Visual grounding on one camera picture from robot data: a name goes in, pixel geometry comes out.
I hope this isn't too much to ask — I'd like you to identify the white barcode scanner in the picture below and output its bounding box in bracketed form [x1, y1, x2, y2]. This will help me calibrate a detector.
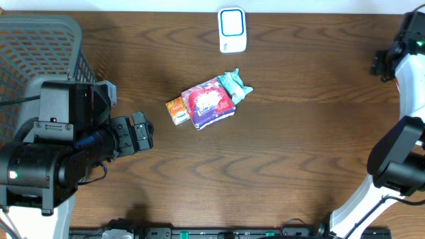
[217, 7, 247, 53]

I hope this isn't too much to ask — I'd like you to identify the red purple floral tissue pack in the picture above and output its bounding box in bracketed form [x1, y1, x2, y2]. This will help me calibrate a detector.
[181, 78, 236, 130]

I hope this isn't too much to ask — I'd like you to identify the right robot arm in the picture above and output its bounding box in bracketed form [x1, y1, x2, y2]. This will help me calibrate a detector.
[321, 8, 424, 238]

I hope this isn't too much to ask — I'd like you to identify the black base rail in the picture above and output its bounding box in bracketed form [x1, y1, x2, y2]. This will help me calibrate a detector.
[69, 217, 392, 239]

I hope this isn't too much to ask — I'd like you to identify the grey plastic basket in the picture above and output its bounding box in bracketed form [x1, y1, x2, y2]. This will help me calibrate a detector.
[1, 15, 96, 145]

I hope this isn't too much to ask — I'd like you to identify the teal snack packet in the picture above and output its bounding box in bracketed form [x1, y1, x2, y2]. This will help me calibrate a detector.
[216, 68, 253, 105]

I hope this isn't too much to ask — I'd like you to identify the orange tissue pack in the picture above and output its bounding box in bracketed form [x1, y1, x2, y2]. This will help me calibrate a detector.
[165, 97, 191, 125]

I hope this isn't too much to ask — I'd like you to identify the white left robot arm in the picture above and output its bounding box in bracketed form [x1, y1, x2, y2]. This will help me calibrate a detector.
[1, 81, 154, 238]

